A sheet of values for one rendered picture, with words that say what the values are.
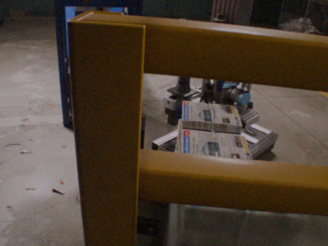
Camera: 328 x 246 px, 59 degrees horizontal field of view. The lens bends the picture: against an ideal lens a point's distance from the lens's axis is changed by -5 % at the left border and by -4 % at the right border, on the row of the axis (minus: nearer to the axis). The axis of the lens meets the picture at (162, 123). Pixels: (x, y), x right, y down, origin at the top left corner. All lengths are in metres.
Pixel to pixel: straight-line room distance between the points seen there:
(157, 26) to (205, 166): 0.22
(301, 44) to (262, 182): 0.20
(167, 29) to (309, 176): 0.30
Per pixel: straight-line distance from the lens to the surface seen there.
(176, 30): 0.35
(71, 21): 0.35
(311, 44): 0.38
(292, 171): 0.49
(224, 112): 2.02
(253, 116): 2.87
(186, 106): 2.03
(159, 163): 0.45
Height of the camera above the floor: 1.91
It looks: 28 degrees down
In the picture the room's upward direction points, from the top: 5 degrees clockwise
